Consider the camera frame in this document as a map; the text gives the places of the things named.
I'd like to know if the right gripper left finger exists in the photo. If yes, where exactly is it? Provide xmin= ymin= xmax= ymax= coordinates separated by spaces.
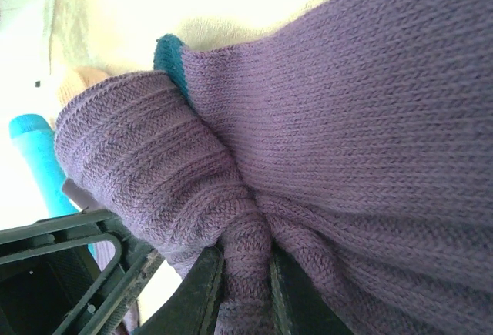
xmin=144 ymin=248 xmax=226 ymax=335

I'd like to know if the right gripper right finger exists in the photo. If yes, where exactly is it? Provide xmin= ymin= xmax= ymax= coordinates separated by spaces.
xmin=269 ymin=253 xmax=359 ymax=335

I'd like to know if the purple sock orange cuff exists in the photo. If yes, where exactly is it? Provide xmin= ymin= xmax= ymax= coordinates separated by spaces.
xmin=53 ymin=0 xmax=493 ymax=335

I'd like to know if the blue cylinder tube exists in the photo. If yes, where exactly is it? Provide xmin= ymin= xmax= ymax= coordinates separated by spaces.
xmin=8 ymin=113 xmax=97 ymax=257

